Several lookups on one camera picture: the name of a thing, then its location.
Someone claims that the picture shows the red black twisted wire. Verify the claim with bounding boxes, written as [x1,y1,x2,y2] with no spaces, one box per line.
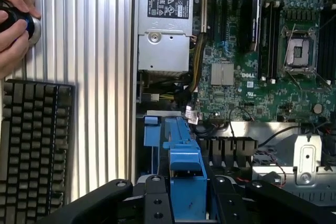
[255,150,287,188]

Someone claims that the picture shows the silver chipset heatsink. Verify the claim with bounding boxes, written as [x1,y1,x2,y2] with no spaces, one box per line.
[211,62,235,87]

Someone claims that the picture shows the black expansion slot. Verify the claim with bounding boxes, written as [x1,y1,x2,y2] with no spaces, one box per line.
[221,0,229,41]
[209,0,219,40]

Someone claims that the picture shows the CPU socket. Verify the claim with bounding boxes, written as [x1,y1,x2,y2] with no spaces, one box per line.
[279,25,319,74]

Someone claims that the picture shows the white label tag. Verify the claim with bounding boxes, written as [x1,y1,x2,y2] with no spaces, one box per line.
[184,105,204,125]

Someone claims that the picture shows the black RAM slot bank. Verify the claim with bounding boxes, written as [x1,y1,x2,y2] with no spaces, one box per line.
[319,5,336,78]
[260,2,284,82]

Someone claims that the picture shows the black keyboard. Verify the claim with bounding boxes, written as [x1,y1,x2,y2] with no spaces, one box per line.
[0,78,77,224]

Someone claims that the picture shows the silver metal drive cage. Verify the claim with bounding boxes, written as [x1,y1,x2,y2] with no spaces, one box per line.
[251,123,336,207]

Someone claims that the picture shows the black graphics card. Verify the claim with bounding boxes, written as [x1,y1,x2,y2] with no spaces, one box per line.
[240,0,263,54]

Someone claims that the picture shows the white expansion slot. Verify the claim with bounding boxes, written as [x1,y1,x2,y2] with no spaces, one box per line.
[201,0,208,33]

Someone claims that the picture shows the yellow black sleeved wire bundle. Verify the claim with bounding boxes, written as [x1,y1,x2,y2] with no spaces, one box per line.
[189,31,208,94]

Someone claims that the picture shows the open silver PC case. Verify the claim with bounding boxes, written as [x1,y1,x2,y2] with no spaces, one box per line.
[132,0,336,224]

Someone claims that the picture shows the green Dell motherboard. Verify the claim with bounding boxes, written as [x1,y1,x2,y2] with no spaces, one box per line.
[193,0,336,124]

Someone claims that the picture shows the silver power supply unit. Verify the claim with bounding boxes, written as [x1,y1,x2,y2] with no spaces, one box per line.
[138,0,195,73]

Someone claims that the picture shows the thin black wire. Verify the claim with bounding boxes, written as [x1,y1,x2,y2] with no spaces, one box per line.
[229,106,256,137]

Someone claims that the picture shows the black plastic cable guide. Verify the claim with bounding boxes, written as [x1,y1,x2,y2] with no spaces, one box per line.
[197,136,259,168]

